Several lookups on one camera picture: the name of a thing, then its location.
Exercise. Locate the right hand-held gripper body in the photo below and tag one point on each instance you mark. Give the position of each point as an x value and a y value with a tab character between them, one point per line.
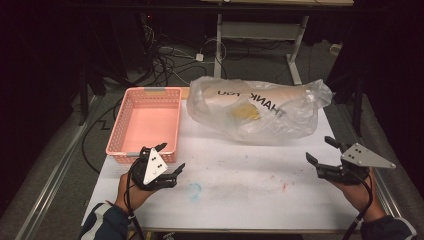
358	160

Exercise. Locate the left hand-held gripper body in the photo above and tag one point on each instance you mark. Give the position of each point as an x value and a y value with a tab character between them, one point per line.
153	168

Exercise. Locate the pink plastic basket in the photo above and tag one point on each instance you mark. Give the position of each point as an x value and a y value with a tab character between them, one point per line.
146	123

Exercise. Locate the clear smiley plastic bag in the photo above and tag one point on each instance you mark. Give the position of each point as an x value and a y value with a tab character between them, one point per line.
266	113

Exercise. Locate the person's left hand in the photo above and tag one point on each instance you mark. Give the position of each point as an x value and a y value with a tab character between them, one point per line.
131	196

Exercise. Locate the person's right hand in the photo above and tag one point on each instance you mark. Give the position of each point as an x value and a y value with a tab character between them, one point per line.
360	196

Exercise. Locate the black stand leg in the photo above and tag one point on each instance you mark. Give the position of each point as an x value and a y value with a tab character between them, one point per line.
357	106

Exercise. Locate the white table mat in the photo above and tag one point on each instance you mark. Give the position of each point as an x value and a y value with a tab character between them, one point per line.
233	200

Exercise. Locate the small white floor box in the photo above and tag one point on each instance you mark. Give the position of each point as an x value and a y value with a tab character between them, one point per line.
335	49

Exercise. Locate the white power adapter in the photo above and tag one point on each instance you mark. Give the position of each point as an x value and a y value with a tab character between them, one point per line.
199	57

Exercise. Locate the white-framed desk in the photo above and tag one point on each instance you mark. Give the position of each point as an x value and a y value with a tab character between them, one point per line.
260	31

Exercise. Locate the metal floor rail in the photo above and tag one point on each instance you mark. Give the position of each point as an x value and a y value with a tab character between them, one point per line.
386	200
53	180

